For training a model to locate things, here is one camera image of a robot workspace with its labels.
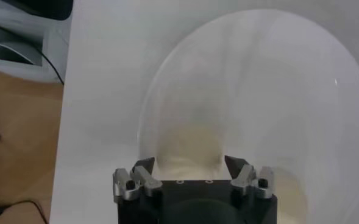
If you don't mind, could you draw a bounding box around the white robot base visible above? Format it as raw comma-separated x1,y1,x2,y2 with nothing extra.
0,0,75,83

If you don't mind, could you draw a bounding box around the silver black-tipped right gripper left finger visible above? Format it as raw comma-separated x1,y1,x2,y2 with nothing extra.
112,156,163,204

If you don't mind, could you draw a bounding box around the thin black base cable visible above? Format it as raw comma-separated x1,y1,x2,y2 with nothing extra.
0,19,65,85

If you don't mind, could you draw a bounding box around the round white plate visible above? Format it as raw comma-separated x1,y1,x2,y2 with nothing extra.
136,9,359,224

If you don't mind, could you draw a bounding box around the silver black-tipped right gripper right finger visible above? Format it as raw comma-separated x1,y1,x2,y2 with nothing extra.
224,155,276,200

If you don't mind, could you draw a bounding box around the white steamed baozi bun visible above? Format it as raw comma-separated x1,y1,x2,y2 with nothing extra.
153,121,229,181

